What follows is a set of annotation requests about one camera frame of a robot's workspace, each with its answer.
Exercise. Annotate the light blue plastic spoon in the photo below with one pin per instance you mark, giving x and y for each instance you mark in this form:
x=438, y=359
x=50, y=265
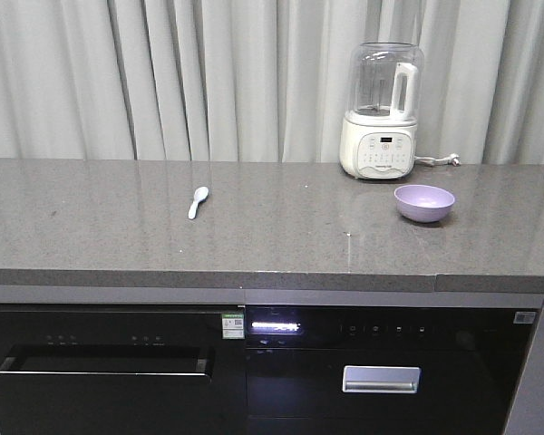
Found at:
x=200, y=195

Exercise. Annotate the purple plastic bowl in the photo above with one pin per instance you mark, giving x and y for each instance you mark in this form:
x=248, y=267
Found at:
x=423, y=203

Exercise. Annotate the green white energy label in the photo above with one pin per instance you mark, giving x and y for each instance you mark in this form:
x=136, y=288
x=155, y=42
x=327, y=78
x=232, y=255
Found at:
x=233, y=326

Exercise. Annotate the white blender with clear jar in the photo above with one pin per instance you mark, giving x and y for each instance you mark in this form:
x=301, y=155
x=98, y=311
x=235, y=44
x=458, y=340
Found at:
x=381, y=113

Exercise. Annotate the black built-in appliance right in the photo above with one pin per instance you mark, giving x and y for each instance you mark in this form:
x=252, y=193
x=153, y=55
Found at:
x=471, y=360

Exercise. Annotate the grey pleated curtain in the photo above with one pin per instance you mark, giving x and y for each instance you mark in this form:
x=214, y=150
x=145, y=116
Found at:
x=260, y=80

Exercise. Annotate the black built-in dishwasher left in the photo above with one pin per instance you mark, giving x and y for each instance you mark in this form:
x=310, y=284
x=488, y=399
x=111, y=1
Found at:
x=119, y=370

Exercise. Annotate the silver appliance door handle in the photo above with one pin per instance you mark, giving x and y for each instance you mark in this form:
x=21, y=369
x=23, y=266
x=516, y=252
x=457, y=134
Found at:
x=381, y=379

